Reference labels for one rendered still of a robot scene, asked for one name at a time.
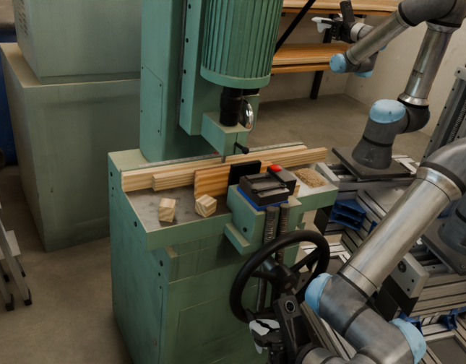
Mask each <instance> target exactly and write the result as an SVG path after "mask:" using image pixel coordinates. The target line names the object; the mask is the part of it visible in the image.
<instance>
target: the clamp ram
mask: <svg viewBox="0 0 466 364"><path fill-rule="evenodd" d="M261 165H262V162H261V161H260V160H254V161H249V162H241V163H236V164H231V165H230V174H229V179H228V187H229V186H232V185H236V184H239V180H240V177H241V176H249V175H253V174H257V173H260V169H261ZM227 193H228V188H227Z"/></svg>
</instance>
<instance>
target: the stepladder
mask: <svg viewBox="0 0 466 364"><path fill-rule="evenodd" d="M0 209H1V212H2V208H1V204H0ZM2 214H3V212H2ZM19 255H20V257H21V253H20V250H19V246H18V244H17V239H16V237H15V234H14V231H13V230H11V231H7V232H6V231H5V229H4V226H3V225H2V222H1V220H0V260H2V259H6V260H7V263H8V265H9V268H10V270H11V272H12V274H13V277H14V279H15V281H16V283H17V286H18V288H19V289H20V292H21V294H22V297H23V300H24V303H25V305H26V306H28V305H31V304H33V302H32V295H31V292H30V289H29V288H27V285H26V284H25V281H24V279H23V277H25V276H26V275H25V272H24V270H23V268H22V266H21V264H20V263H19V262H18V260H17V257H16V256H19ZM21 258H22V257H21ZM8 281H9V277H8V275H7V273H6V272H5V270H4V268H3V266H2V264H1V261H0V290H1V293H2V295H3V297H4V300H5V302H6V304H5V307H6V309H7V311H13V310H14V296H13V294H10V292H9V289H8V287H7V284H6V282H8Z"/></svg>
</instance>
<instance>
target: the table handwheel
mask: <svg viewBox="0 0 466 364"><path fill-rule="evenodd" d="M304 241H308V242H312V243H314V244H316V246H317V248H315V249H314V250H313V251H312V252H311V253H309V254H308V255H307V256H305V257H304V258H303V259H301V260H300V261H299V262H298V263H296V264H294V265H293V266H292V267H291V268H288V266H287V265H285V264H278V263H277V261H276V260H275V259H274V258H273V257H272V254H274V253H276V252H277V251H279V250H280V249H282V248H284V247H286V246H289V245H291V244H293V243H298V242H304ZM252 254H253V255H252V256H251V257H250V258H249V259H248V260H247V261H246V263H245V264H244V265H243V266H242V267H241V269H240V271H239V272H238V274H237V275H236V278H235V279H234V281H233V284H232V287H231V289H230V297H229V303H230V309H231V311H232V313H233V315H234V316H235V317H236V318H237V319H238V320H239V321H242V322H244V323H246V324H248V321H247V319H246V317H245V315H244V313H243V312H244V311H245V309H244V308H243V306H242V304H241V297H242V293H243V289H244V288H245V286H246V283H247V282H248V280H249V278H250V277H256V278H261V279H265V280H268V282H269V283H270V284H271V286H273V288H274V289H275V296H274V300H273V302H274V301H275V300H277V299H279V298H280V297H281V295H282V293H287V292H289V291H290V290H291V289H292V288H293V287H294V286H295V283H296V276H295V275H294V274H295V273H296V272H297V271H298V270H299V269H301V268H302V267H303V266H305V265H306V264H307V263H309V262H310V261H311V260H312V259H314V258H315V257H316V256H318V255H319V260H318V262H317V265H316V268H315V270H314V272H313V274H312V275H311V277H310V278H309V280H308V281H307V283H306V284H305V285H304V286H303V287H302V288H301V289H300V290H299V291H298V292H297V293H296V294H295V295H294V296H295V298H296V300H297V302H298V305H300V304H302V302H303V301H304V300H305V293H306V289H307V287H308V286H309V284H310V283H311V282H312V280H313V279H316V278H317V277H318V275H320V274H323V273H325V272H326V270H327V267H328V265H329V260H330V248H329V244H328V242H327V240H326V238H325V237H324V236H323V235H322V234H320V233H318V232H316V231H314V230H294V231H290V232H288V233H285V234H282V235H280V236H278V237H276V238H274V239H272V240H271V241H269V242H268V243H266V244H265V245H263V246H262V247H261V248H260V249H259V250H257V251H255V252H252ZM270 256H271V257H270ZM269 257H270V259H268V258H269ZM260 265H262V266H263V268H264V269H265V270H266V271H267V272H260V271H257V270H256V269H257V268H258V267H259V266H260ZM254 315H255V316H256V317H257V318H258V319H269V320H276V319H277V317H276V315H275V311H274V309H273V307H271V310H268V311H264V312H260V313H254Z"/></svg>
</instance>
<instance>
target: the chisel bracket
mask: <svg viewBox="0 0 466 364"><path fill-rule="evenodd" d="M219 120H220V111H213V112H205V113H203V116H202V130H201V135H202V136H203V137H204V138H205V139H206V140H207V141H208V142H209V143H210V144H211V145H212V146H213V147H214V148H215V149H216V150H217V151H218V152H219V153H220V154H221V155H222V156H228V155H237V154H241V153H242V150H241V149H239V148H238V147H237V146H235V145H234V143H235V142H238V143H239V144H240V145H242V146H243V147H245V146H246V140H247V135H248V130H247V129H245V128H244V127H243V126H242V125H240V123H238V125H236V126H225V125H223V124H221V123H220V122H219Z"/></svg>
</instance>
